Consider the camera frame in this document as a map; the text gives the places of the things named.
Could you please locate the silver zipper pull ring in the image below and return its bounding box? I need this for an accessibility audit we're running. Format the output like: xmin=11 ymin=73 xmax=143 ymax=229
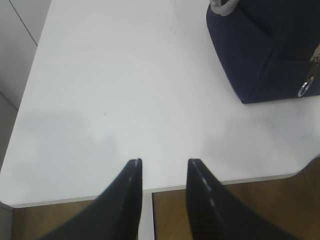
xmin=297 ymin=57 xmax=320 ymax=97

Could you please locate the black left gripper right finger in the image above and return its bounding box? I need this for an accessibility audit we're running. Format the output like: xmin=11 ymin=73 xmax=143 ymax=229
xmin=186 ymin=158 xmax=294 ymax=240

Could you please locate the navy blue lunch bag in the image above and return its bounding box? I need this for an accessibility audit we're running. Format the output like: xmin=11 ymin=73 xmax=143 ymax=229
xmin=206 ymin=0 xmax=320 ymax=104

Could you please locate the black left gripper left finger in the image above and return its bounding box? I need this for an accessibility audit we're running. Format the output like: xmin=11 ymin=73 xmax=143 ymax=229
xmin=42 ymin=158 xmax=143 ymax=240

